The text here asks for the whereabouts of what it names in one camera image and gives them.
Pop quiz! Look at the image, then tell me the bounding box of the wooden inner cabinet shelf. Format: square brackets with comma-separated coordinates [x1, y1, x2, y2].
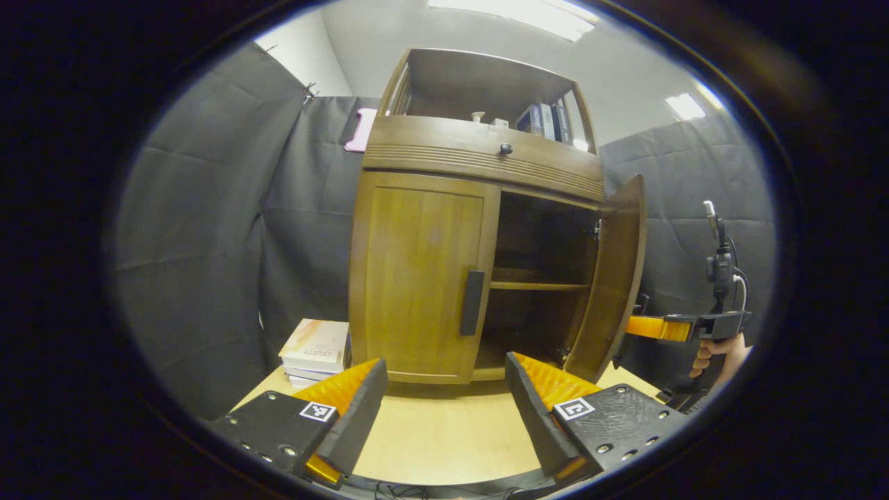
[490, 267, 591, 291]

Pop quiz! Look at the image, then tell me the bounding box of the stack of pale books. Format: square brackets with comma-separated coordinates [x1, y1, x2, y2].
[278, 318, 351, 388]

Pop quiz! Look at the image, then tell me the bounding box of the wooden drawer with black knob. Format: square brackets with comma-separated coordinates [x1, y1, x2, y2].
[363, 115, 606, 202]

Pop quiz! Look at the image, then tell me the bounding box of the black backdrop cloth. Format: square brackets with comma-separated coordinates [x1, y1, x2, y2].
[111, 42, 775, 417]

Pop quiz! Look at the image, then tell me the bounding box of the wooden double-door shoe cabinet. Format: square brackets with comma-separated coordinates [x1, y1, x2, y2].
[347, 47, 648, 386]

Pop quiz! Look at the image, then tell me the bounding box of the small ceiling light panel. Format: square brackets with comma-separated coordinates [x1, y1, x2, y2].
[665, 92, 708, 121]

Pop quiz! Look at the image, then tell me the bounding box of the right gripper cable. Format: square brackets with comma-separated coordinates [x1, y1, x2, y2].
[728, 267, 749, 313]

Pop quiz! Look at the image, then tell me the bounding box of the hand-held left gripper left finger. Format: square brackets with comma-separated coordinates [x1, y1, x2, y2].
[208, 358, 390, 490]

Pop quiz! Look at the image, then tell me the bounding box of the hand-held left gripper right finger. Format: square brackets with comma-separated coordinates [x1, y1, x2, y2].
[505, 352, 695, 488]

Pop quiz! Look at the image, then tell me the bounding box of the wooden shoe cabinet door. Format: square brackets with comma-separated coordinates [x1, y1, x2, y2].
[349, 172, 502, 385]
[563, 174, 648, 383]

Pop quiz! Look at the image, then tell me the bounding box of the long ceiling light panel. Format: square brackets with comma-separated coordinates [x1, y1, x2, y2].
[427, 0, 598, 42]

